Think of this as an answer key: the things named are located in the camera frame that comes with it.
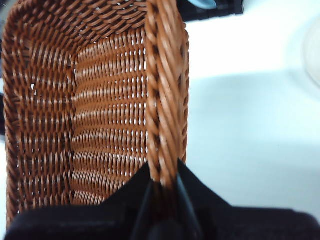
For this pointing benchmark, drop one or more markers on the brown wicker basket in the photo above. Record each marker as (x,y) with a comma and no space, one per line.
(100,100)

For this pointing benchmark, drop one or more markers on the black dish rack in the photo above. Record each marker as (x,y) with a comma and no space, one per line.
(225,10)

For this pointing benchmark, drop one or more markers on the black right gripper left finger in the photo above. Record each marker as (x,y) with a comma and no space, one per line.
(87,222)

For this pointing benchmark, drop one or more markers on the light blue plate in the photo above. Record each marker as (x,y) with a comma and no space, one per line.
(202,3)

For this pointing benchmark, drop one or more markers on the cream white plate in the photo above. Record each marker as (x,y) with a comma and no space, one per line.
(313,55)

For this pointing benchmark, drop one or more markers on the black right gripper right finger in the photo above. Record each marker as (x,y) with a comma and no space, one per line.
(250,225)

